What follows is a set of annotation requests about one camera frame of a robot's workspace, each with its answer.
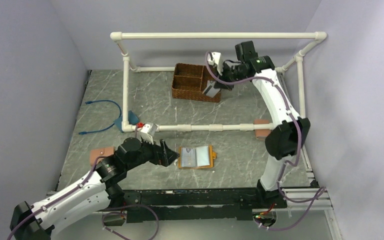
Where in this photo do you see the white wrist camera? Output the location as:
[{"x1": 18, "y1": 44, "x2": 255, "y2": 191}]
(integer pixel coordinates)
[
  {"x1": 136, "y1": 123, "x2": 158, "y2": 144},
  {"x1": 207, "y1": 51, "x2": 224, "y2": 76}
]

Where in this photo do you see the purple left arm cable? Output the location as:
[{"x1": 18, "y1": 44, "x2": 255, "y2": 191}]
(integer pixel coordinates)
[{"x1": 6, "y1": 155, "x2": 113, "y2": 240}]

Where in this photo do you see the aluminium extrusion frame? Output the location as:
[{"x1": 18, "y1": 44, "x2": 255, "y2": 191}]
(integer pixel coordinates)
[{"x1": 32, "y1": 188, "x2": 344, "y2": 240}]

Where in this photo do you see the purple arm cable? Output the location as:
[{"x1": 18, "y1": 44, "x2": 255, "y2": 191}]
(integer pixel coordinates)
[
  {"x1": 6, "y1": 155, "x2": 113, "y2": 240},
  {"x1": 205, "y1": 51, "x2": 327, "y2": 208}
]

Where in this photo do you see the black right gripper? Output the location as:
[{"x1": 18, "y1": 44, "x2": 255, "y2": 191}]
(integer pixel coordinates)
[{"x1": 213, "y1": 61, "x2": 248, "y2": 91}]

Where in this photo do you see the white patterned credit card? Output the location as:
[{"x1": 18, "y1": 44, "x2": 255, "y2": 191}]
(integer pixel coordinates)
[{"x1": 202, "y1": 81, "x2": 221, "y2": 98}]

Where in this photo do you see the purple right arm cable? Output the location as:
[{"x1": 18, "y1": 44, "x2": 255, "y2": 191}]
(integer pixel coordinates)
[{"x1": 205, "y1": 51, "x2": 327, "y2": 208}]

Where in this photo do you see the brown woven wicker basket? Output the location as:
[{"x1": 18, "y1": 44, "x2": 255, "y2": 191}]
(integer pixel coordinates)
[{"x1": 171, "y1": 63, "x2": 221, "y2": 103}]

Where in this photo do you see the orange card holder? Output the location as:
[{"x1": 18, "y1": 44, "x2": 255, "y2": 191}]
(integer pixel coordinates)
[{"x1": 177, "y1": 144, "x2": 217, "y2": 169}]

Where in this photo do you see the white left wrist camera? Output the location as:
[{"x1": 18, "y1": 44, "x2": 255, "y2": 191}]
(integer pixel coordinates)
[{"x1": 136, "y1": 123, "x2": 158, "y2": 144}]

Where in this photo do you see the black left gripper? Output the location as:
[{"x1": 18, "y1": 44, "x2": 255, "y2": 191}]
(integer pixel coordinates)
[{"x1": 125, "y1": 134, "x2": 179, "y2": 171}]

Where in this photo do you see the teal blue pouch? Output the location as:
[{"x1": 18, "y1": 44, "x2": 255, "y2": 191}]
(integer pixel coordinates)
[{"x1": 113, "y1": 110, "x2": 140, "y2": 132}]

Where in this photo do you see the white PVC pipe frame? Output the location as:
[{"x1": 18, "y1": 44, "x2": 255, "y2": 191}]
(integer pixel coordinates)
[{"x1": 110, "y1": 31, "x2": 328, "y2": 133}]

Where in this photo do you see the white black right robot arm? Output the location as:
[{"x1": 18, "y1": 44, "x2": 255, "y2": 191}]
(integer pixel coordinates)
[{"x1": 205, "y1": 41, "x2": 311, "y2": 208}]

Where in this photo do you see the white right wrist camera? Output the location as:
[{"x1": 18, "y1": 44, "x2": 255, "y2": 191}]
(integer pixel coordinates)
[{"x1": 207, "y1": 51, "x2": 224, "y2": 76}]

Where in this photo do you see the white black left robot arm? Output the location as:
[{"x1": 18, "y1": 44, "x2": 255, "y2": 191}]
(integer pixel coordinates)
[{"x1": 8, "y1": 137, "x2": 180, "y2": 240}]

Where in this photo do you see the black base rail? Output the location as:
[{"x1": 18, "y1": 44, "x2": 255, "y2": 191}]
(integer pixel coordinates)
[{"x1": 104, "y1": 187, "x2": 288, "y2": 223}]

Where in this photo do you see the blue credit cards stack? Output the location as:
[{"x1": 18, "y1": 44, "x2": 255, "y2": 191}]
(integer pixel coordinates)
[{"x1": 179, "y1": 145, "x2": 211, "y2": 169}]

